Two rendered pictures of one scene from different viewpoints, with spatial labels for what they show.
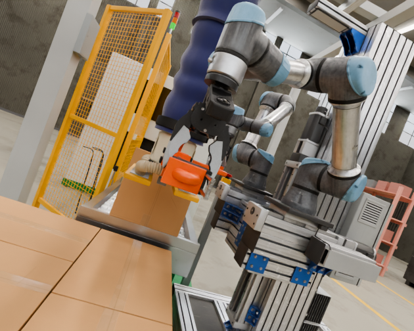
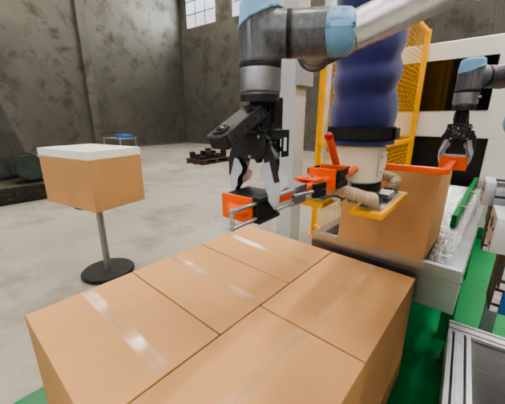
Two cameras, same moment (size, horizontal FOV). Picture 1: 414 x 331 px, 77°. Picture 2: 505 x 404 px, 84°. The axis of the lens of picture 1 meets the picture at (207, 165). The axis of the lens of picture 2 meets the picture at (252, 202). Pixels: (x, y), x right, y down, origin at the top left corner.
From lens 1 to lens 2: 0.44 m
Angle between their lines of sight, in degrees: 52
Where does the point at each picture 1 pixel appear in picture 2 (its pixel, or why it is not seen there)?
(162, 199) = (392, 216)
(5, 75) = not seen: hidden behind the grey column
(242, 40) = (248, 44)
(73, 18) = not seen: hidden behind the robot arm
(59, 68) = (290, 107)
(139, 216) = (369, 237)
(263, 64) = (296, 46)
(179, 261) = (434, 292)
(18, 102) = (309, 139)
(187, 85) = (340, 82)
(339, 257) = not seen: outside the picture
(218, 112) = (215, 144)
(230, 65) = (245, 78)
